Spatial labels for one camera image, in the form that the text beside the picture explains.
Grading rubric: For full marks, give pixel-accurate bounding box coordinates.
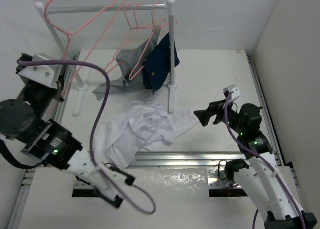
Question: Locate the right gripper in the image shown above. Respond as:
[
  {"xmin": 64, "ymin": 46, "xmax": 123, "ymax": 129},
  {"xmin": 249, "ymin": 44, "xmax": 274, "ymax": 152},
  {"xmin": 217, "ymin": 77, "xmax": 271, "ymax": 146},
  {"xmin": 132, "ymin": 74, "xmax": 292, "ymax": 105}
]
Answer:
[{"xmin": 194, "ymin": 98, "xmax": 245, "ymax": 135}]

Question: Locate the pink wire hanger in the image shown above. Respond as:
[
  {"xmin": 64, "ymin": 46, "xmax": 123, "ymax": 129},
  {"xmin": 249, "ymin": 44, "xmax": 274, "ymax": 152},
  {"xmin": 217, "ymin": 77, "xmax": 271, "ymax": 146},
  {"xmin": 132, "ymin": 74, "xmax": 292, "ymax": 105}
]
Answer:
[{"xmin": 43, "ymin": 0, "xmax": 129, "ymax": 115}]

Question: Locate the white shirt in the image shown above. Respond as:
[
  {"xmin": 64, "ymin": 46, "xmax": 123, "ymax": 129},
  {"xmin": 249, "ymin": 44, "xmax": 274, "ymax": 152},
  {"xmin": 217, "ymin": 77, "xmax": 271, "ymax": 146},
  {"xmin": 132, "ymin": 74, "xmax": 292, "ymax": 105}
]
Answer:
[{"xmin": 94, "ymin": 100, "xmax": 200, "ymax": 169}]

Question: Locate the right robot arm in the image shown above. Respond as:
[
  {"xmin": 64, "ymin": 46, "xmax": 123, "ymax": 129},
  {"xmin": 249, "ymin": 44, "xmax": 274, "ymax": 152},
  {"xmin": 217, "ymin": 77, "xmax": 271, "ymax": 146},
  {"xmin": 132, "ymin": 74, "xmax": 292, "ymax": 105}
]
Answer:
[{"xmin": 194, "ymin": 100, "xmax": 317, "ymax": 229}]

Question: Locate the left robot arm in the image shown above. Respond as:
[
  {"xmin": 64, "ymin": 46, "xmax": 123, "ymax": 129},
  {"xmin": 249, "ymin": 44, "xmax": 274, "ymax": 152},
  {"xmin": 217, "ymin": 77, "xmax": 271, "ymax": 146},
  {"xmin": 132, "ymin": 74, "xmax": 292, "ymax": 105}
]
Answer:
[{"xmin": 0, "ymin": 53, "xmax": 135, "ymax": 208}]

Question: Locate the grey shirt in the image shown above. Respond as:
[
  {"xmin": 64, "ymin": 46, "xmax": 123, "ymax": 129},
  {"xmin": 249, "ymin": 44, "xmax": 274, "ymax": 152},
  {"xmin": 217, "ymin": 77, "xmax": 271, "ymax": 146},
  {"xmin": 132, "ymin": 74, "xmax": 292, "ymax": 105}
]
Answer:
[{"xmin": 109, "ymin": 28, "xmax": 161, "ymax": 95}]

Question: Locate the pink hanger with navy garment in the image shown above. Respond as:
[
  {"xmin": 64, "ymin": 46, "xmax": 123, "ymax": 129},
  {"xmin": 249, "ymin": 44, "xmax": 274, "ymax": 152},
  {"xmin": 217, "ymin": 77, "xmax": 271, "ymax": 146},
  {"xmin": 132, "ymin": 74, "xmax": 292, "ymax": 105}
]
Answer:
[{"xmin": 151, "ymin": 1, "xmax": 178, "ymax": 35}]

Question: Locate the pink hanger middle of trio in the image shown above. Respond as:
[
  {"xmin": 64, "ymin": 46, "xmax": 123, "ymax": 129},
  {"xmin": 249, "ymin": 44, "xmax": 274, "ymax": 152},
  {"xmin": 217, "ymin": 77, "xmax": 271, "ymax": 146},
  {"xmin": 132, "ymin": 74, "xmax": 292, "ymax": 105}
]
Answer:
[{"xmin": 128, "ymin": 2, "xmax": 167, "ymax": 81}]

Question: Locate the pink hanger of trio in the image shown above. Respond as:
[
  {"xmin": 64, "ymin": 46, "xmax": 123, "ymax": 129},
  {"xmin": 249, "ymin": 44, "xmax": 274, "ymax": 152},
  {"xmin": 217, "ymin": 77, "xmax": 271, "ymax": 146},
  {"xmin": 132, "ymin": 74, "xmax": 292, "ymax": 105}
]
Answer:
[
  {"xmin": 102, "ymin": 3, "xmax": 156, "ymax": 75},
  {"xmin": 128, "ymin": 2, "xmax": 167, "ymax": 81}
]

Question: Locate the pink hanger left of trio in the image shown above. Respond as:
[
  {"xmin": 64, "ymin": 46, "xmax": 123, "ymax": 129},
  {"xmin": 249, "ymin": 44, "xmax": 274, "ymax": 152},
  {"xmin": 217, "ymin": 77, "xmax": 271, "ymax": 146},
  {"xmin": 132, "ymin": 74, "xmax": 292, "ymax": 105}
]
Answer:
[{"xmin": 102, "ymin": 3, "xmax": 156, "ymax": 75}]

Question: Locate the white clothes rack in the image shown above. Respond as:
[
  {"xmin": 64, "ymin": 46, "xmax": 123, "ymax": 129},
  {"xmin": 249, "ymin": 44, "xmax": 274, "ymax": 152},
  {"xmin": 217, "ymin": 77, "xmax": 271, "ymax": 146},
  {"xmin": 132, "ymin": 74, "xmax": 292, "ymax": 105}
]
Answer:
[{"xmin": 34, "ymin": 0, "xmax": 178, "ymax": 114}]

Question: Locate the navy denim garment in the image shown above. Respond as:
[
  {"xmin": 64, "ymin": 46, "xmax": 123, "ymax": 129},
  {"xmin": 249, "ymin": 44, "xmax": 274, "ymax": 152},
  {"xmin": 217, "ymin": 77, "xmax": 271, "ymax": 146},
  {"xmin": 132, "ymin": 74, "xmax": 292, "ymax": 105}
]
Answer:
[{"xmin": 142, "ymin": 33, "xmax": 171, "ymax": 95}]

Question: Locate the white foam board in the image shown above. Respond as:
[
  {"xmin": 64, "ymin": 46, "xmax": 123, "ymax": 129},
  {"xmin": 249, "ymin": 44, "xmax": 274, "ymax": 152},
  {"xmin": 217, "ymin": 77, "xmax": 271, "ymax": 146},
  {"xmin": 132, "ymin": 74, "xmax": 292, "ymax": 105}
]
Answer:
[{"xmin": 19, "ymin": 168, "xmax": 264, "ymax": 229}]

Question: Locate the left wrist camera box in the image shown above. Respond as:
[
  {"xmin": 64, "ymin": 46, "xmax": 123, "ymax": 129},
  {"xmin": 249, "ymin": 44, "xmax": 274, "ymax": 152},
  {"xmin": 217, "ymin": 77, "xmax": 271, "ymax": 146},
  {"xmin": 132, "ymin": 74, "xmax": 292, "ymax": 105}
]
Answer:
[{"xmin": 17, "ymin": 65, "xmax": 62, "ymax": 89}]

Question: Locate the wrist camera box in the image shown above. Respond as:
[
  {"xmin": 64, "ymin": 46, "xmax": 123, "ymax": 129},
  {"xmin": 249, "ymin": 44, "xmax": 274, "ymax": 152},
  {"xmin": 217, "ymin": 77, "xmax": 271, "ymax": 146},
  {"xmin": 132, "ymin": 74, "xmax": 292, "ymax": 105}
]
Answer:
[
  {"xmin": 17, "ymin": 65, "xmax": 62, "ymax": 89},
  {"xmin": 223, "ymin": 84, "xmax": 242, "ymax": 104}
]

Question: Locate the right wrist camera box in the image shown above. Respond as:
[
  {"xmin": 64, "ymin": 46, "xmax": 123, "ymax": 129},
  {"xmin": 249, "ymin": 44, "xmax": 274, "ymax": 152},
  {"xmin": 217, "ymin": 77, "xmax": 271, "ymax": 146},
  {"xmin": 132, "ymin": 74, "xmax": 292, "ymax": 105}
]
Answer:
[{"xmin": 223, "ymin": 84, "xmax": 242, "ymax": 104}]

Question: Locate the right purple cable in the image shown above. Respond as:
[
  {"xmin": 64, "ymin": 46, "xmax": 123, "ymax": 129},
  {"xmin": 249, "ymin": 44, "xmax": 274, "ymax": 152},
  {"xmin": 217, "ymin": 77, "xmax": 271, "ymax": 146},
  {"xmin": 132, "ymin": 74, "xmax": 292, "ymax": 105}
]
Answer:
[{"xmin": 223, "ymin": 93, "xmax": 308, "ymax": 229}]

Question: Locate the purple cable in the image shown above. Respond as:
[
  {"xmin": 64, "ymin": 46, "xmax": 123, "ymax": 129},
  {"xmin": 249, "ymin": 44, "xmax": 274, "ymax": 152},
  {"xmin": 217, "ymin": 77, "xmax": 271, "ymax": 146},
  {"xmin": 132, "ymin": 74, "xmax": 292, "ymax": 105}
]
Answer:
[
  {"xmin": 17, "ymin": 59, "xmax": 157, "ymax": 215},
  {"xmin": 223, "ymin": 93, "xmax": 308, "ymax": 229}
]

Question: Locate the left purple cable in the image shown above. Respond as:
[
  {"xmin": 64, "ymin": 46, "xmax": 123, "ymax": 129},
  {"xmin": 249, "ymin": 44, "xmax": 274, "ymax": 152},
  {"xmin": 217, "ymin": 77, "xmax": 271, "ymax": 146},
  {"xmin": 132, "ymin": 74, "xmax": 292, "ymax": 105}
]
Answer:
[{"xmin": 17, "ymin": 59, "xmax": 157, "ymax": 215}]

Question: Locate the aluminium rail frame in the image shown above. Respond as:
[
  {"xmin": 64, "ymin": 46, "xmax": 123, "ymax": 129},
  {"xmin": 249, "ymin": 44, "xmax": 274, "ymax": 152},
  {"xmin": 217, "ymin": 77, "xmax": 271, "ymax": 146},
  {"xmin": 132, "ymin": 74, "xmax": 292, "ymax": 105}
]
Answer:
[{"xmin": 7, "ymin": 51, "xmax": 286, "ymax": 229}]

